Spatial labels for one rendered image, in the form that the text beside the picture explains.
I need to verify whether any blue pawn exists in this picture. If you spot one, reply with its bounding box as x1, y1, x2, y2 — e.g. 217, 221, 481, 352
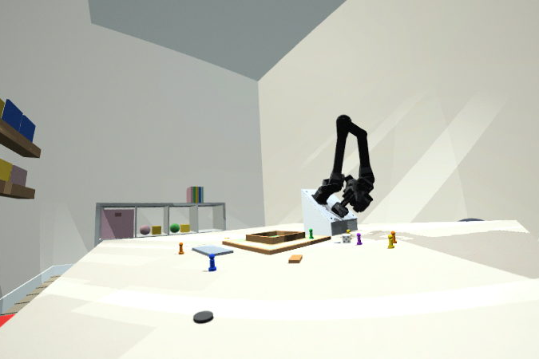
208, 254, 216, 271

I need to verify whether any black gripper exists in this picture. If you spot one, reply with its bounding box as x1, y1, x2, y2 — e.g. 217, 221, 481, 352
331, 176, 374, 218

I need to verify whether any small tan flat block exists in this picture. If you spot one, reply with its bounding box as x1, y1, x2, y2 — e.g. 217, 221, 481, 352
288, 254, 303, 264

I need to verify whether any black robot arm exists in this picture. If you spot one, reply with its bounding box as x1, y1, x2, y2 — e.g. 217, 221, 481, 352
311, 114, 375, 213

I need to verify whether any dark grey flat disc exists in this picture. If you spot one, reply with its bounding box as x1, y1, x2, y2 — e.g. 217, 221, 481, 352
193, 310, 214, 324

